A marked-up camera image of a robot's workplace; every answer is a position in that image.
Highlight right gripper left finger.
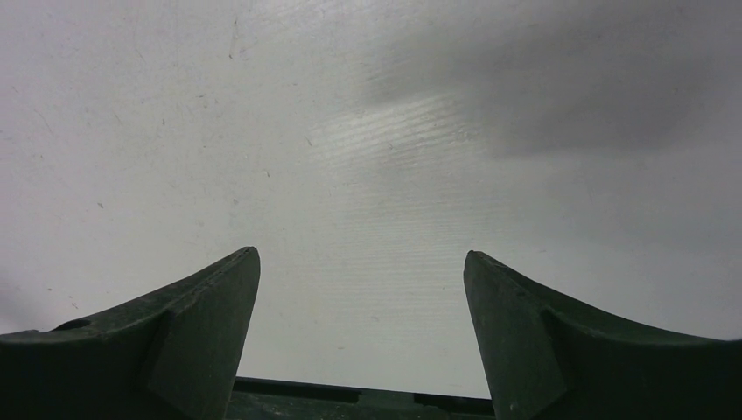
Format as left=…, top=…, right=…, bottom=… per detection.
left=1, top=247, right=261, bottom=419

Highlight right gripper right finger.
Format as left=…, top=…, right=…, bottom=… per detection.
left=463, top=251, right=741, bottom=419

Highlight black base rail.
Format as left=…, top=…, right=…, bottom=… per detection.
left=225, top=377, right=495, bottom=420

